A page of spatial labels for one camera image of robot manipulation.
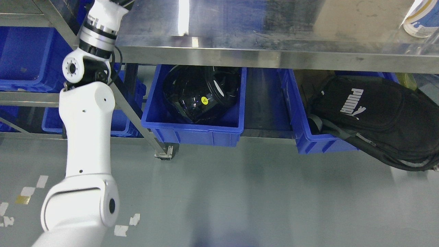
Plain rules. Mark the white blue bottle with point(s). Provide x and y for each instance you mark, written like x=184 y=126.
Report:
x=423 y=20

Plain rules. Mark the black helmet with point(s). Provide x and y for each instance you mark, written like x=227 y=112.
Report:
x=199 y=95

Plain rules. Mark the blue bin with backpack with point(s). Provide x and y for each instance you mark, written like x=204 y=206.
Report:
x=298 y=86

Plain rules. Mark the stainless steel shelf cart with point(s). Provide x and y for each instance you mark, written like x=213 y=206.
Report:
x=355 y=35

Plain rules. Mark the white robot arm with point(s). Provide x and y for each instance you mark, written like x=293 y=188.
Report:
x=79 y=210

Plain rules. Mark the cart caster wheel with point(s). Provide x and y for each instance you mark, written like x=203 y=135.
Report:
x=169 y=152

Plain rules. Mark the blue bin lower left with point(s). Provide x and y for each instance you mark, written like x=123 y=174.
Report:
x=121 y=126

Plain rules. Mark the black Puma backpack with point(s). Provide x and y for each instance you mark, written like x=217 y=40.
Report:
x=396 y=125

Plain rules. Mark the blue bin with helmet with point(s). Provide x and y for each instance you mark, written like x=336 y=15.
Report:
x=224 y=131

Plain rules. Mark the blue bin far left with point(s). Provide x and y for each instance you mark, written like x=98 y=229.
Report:
x=31 y=59

